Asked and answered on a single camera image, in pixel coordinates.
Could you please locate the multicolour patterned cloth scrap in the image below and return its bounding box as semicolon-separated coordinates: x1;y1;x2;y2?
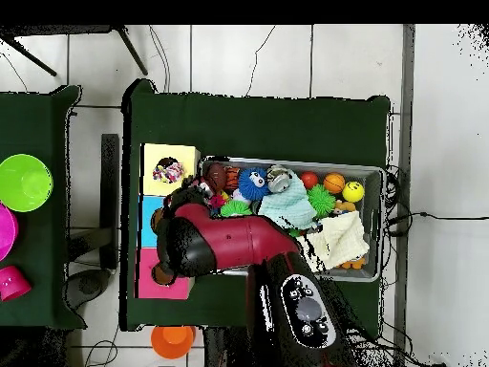
152;160;186;184

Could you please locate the wooden box with three holes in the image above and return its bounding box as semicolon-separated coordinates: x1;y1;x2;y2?
134;142;202;300

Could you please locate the clear mesh bin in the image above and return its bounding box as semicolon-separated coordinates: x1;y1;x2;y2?
198;155;386;283

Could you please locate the brown toy football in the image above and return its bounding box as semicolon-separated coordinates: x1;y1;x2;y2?
205;162;229;194

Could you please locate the green spiky toy with eyes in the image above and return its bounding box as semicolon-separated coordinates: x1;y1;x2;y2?
219;199;253;218

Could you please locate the blue spiky toy with eyes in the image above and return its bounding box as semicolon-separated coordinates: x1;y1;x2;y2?
237;166;271;202

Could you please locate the crushed silver drink can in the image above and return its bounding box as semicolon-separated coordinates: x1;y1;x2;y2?
266;164;293;193

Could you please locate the light blue cloth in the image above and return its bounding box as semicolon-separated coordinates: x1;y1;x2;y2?
257;173;318;230

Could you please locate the dark green table cloth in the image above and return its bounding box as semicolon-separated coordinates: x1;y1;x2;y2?
119;77;393;337
0;84;87;332

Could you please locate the black flat stand bar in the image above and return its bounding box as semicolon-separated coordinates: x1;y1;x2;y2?
99;133;120;270

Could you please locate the small red-orange ball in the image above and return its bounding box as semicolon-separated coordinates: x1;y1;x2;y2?
299;170;319;190

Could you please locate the plain green spiky ball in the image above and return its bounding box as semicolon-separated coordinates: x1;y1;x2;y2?
306;183;337;218

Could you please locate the orange toy basketball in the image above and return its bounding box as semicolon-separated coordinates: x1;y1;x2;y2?
323;172;347;195

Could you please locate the cream cloth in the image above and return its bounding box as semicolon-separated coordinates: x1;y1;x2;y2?
295;210;371;273

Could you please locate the grey round stand base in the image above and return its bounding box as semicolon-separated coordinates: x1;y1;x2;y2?
66;269;113;311

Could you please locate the yellow smiley ball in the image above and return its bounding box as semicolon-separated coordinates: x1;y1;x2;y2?
341;181;366;204

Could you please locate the black tripod stand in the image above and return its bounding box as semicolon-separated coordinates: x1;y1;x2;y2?
0;24;149;77

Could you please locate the orange plastic cup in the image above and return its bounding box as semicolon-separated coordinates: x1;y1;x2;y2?
150;325;197;359

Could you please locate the lime green plastic bowl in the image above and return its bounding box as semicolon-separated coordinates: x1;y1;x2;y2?
0;153;54;212

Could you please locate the magenta plastic bowl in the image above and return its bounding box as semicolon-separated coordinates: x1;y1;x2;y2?
0;204;19;262

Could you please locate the pink-red plastic cup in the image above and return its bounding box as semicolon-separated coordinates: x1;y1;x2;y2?
0;265;32;302

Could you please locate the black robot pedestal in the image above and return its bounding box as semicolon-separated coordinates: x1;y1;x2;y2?
202;326;249;367

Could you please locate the black power cable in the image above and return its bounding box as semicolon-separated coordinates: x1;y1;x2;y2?
381;163;489;238

